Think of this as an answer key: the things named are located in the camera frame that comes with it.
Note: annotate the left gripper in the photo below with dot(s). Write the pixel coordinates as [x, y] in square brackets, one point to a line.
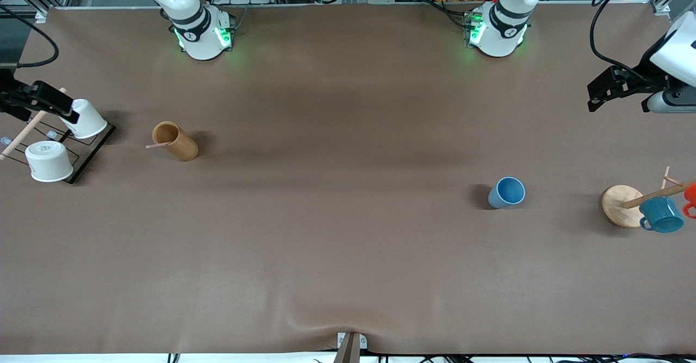
[645, 79]

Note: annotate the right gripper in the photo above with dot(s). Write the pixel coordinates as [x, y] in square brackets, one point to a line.
[10, 97]

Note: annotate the pink chopstick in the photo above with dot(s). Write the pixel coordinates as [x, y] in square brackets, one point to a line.
[157, 145]

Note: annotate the blue plastic cup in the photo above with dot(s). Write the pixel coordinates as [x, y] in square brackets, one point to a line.
[508, 192]

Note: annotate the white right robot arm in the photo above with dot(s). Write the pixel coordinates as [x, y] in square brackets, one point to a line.
[201, 31]

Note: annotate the white paper cup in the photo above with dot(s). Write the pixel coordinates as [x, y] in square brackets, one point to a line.
[87, 121]
[50, 162]

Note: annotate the brown bamboo chopstick holder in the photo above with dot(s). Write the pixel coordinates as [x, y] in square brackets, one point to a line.
[182, 144]

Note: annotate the wooden rack rod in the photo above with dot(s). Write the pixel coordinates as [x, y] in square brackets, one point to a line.
[27, 129]

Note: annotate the wooden mug tree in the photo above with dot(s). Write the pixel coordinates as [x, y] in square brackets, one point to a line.
[620, 205]

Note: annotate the orange ceramic mug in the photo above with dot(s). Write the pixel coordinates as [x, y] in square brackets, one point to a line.
[690, 197]

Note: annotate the teal ceramic mug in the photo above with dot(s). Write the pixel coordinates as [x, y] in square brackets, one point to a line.
[662, 215]

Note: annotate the brown table cover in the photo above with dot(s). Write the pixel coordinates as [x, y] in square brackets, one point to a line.
[348, 243]

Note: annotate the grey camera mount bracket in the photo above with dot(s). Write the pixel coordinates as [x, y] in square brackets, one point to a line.
[350, 346]

